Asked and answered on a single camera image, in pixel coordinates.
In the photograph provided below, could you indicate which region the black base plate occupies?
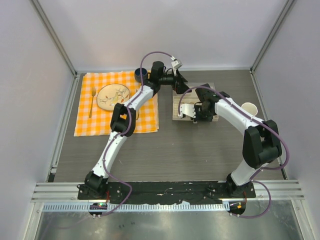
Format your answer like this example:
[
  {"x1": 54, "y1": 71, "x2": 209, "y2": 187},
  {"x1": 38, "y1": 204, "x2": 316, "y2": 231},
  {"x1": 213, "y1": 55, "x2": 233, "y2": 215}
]
[{"x1": 77, "y1": 181, "x2": 256, "y2": 205}]

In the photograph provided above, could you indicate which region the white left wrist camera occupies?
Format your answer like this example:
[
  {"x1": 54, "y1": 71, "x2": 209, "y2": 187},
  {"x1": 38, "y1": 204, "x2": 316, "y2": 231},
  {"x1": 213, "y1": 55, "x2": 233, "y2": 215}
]
[{"x1": 171, "y1": 56, "x2": 183, "y2": 76}]

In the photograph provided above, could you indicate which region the dark blue ceramic mug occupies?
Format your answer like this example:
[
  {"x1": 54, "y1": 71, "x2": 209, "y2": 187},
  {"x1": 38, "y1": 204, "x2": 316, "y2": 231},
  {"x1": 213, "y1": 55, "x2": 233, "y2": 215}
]
[{"x1": 134, "y1": 67, "x2": 149, "y2": 83}]

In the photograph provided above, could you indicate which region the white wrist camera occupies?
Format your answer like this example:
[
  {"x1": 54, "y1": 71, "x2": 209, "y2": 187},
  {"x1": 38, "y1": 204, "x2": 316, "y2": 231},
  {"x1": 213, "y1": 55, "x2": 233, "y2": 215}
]
[
  {"x1": 178, "y1": 103, "x2": 196, "y2": 119},
  {"x1": 171, "y1": 56, "x2": 183, "y2": 76}
]

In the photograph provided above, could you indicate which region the gold fork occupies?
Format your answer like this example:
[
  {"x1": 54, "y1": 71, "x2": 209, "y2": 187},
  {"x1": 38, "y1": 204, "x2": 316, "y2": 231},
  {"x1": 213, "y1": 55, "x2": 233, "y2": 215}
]
[{"x1": 89, "y1": 86, "x2": 97, "y2": 119}]

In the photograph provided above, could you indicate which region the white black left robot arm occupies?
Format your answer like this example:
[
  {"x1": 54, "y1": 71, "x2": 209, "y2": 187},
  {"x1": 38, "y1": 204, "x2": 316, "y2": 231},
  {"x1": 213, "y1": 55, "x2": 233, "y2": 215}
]
[{"x1": 78, "y1": 58, "x2": 189, "y2": 199}]

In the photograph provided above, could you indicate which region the yellow white checkered cloth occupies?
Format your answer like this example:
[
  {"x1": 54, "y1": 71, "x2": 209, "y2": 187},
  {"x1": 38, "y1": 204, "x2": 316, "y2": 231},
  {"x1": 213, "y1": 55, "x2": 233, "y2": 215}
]
[{"x1": 73, "y1": 70, "x2": 160, "y2": 137}]

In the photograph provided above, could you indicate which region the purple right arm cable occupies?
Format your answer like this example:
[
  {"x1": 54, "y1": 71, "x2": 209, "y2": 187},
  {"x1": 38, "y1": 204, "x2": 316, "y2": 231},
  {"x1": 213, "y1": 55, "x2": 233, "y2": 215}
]
[{"x1": 177, "y1": 86, "x2": 291, "y2": 219}]

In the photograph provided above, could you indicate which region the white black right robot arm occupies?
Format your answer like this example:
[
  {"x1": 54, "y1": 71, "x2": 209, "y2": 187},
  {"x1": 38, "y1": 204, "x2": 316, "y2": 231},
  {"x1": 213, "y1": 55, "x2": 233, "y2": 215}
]
[{"x1": 195, "y1": 84, "x2": 282, "y2": 196}]

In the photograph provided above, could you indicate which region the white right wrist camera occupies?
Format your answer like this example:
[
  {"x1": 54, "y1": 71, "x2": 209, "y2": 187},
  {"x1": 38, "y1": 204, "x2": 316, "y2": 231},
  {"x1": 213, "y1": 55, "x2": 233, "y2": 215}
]
[{"x1": 178, "y1": 103, "x2": 196, "y2": 119}]

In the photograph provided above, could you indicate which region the gold knife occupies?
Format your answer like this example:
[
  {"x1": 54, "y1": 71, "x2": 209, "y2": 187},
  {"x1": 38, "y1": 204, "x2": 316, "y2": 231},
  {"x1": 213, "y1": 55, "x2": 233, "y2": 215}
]
[{"x1": 135, "y1": 110, "x2": 140, "y2": 120}]

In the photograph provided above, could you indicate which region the bird pattern ceramic plate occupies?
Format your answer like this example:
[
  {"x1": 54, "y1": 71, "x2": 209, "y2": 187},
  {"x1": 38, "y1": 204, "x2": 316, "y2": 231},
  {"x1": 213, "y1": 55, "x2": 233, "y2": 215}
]
[{"x1": 96, "y1": 83, "x2": 131, "y2": 111}]

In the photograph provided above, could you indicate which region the beige jewelry box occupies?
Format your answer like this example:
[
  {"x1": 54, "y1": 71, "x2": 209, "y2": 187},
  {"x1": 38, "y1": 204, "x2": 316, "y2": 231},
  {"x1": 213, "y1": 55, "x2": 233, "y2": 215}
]
[{"x1": 172, "y1": 83, "x2": 219, "y2": 124}]

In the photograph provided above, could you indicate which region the pink ceramic mug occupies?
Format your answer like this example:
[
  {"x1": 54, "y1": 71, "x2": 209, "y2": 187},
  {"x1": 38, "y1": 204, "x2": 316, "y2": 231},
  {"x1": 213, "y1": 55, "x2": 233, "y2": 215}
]
[{"x1": 241, "y1": 102, "x2": 259, "y2": 116}]

